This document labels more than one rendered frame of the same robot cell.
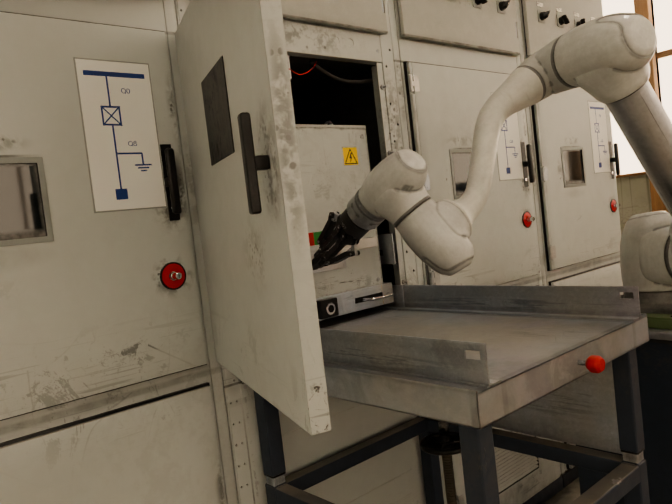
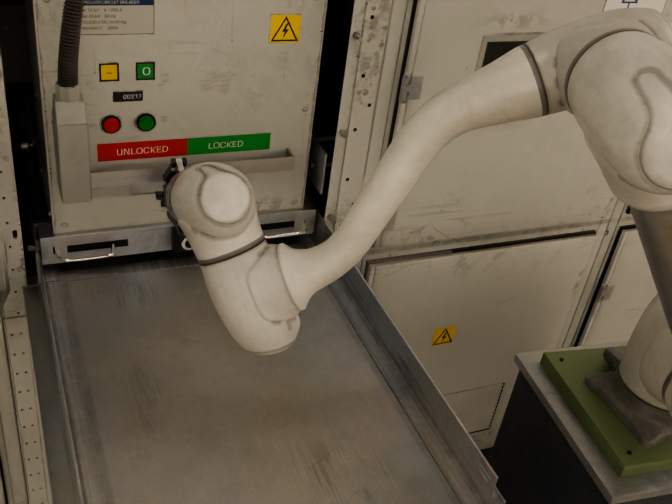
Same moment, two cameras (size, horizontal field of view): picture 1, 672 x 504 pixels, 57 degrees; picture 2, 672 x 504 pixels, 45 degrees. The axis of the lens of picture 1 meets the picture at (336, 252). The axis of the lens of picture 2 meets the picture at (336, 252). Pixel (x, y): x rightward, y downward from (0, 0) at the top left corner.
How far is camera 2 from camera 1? 0.98 m
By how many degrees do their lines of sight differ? 34
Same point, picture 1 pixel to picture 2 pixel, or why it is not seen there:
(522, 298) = (407, 363)
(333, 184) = (240, 71)
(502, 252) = (537, 189)
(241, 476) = (22, 400)
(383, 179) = (180, 207)
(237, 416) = (20, 347)
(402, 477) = not seen: hidden behind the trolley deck
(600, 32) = (619, 109)
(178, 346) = not seen: outside the picture
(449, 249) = (245, 334)
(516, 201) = not seen: hidden behind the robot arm
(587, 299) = (454, 434)
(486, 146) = (385, 186)
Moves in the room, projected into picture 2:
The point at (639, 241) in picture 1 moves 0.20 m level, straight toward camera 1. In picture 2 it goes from (658, 331) to (599, 381)
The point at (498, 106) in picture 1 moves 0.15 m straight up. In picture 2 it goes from (440, 121) to (464, 10)
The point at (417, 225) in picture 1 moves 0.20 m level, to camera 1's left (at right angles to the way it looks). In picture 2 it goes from (213, 285) to (88, 245)
